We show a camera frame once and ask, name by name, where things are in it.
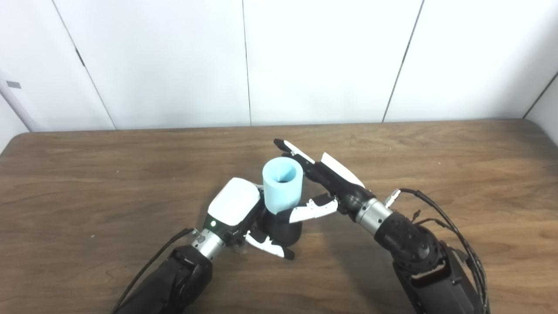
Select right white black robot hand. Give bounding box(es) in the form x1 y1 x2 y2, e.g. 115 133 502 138
273 139 375 224

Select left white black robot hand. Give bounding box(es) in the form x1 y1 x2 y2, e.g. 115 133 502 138
203 177 296 261

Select light-blue hose piece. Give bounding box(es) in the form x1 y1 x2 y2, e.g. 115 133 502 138
262 157 303 215

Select black funnel-shaped nozzle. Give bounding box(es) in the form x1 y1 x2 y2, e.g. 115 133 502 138
257 205 303 247

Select thick black right wrist cable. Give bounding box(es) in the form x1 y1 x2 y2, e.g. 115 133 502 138
384 188 491 314

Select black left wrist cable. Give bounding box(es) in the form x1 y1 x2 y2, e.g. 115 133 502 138
111 228 205 314

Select thin black arm wires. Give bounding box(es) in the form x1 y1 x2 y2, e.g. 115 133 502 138
410 210 487 301

